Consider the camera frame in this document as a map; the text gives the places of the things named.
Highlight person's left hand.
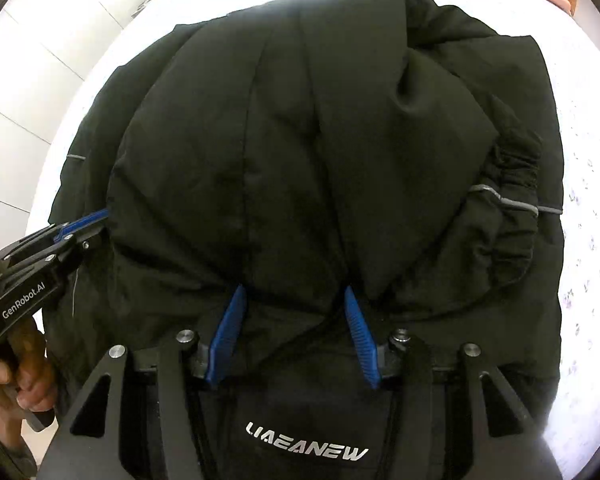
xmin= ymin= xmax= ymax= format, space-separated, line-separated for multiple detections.
xmin=0 ymin=320 xmax=57 ymax=413

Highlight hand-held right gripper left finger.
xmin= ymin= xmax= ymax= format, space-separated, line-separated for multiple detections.
xmin=37 ymin=284 xmax=247 ymax=480

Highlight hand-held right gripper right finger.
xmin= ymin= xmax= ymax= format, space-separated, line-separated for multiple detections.
xmin=345 ymin=287 xmax=563 ymax=480

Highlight white wardrobe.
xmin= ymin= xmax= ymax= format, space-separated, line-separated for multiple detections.
xmin=0 ymin=0 xmax=201 ymax=261

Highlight black hooded jacket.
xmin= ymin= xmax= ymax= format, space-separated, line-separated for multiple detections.
xmin=42 ymin=0 xmax=566 ymax=480

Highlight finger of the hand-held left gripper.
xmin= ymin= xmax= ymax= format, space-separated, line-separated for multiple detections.
xmin=0 ymin=207 xmax=111 ymax=266
xmin=10 ymin=225 xmax=106 ymax=281

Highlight bed with floral sheet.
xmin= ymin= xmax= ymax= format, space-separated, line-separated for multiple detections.
xmin=55 ymin=0 xmax=600 ymax=461

